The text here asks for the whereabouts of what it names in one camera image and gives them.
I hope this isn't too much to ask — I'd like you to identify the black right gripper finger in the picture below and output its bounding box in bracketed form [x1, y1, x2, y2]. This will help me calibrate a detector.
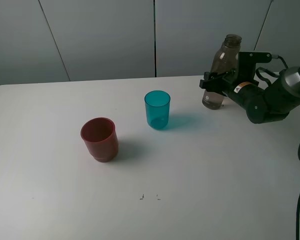
[199, 78, 227, 95]
[203, 71, 234, 80]

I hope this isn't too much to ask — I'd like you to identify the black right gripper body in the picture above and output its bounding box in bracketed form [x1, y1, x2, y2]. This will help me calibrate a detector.
[222, 70, 268, 124]

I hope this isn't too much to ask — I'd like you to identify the grey translucent water bottle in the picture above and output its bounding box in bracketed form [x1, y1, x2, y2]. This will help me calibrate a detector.
[202, 34, 242, 110]

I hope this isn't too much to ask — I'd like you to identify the teal translucent plastic cup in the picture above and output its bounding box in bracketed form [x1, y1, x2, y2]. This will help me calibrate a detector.
[144, 90, 171, 130]

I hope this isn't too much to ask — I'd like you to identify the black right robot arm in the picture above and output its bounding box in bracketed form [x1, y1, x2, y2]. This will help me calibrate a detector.
[199, 66, 300, 124]

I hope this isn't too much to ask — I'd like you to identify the red plastic cup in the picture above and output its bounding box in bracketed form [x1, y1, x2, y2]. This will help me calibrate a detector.
[80, 117, 119, 163]

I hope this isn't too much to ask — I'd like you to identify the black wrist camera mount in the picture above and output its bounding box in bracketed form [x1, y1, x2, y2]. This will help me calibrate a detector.
[235, 51, 272, 84]

